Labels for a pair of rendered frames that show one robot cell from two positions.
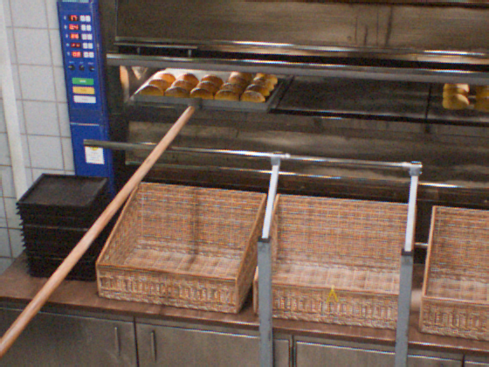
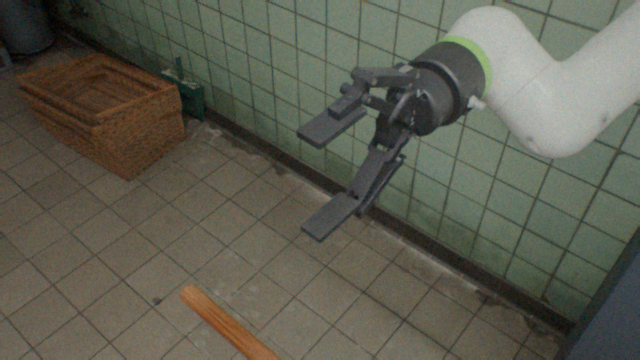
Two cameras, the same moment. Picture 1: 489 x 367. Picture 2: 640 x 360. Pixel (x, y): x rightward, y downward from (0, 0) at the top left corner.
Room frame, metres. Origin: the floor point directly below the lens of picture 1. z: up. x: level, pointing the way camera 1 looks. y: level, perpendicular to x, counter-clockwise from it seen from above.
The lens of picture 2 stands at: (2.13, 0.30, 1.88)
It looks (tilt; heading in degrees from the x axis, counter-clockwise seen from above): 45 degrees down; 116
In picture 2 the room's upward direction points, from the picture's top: straight up
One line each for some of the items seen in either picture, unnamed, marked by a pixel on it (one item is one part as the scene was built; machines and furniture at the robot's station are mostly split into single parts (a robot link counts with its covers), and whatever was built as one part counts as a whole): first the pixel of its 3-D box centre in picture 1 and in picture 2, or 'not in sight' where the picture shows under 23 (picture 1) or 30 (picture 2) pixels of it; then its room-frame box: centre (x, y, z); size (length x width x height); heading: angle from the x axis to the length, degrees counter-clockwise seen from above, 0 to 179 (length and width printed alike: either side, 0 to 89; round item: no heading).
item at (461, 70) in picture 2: not in sight; (442, 87); (2.02, 0.87, 1.49); 0.12 x 0.06 x 0.09; 165
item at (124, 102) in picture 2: not in sight; (102, 93); (0.22, 1.75, 0.32); 0.56 x 0.49 x 0.28; 174
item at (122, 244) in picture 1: (184, 244); not in sight; (3.17, 0.24, 0.72); 0.56 x 0.49 x 0.28; 75
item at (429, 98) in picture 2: not in sight; (405, 113); (1.99, 0.79, 1.49); 0.09 x 0.07 x 0.08; 75
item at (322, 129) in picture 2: not in sight; (332, 122); (1.96, 0.67, 1.56); 0.07 x 0.03 x 0.01; 75
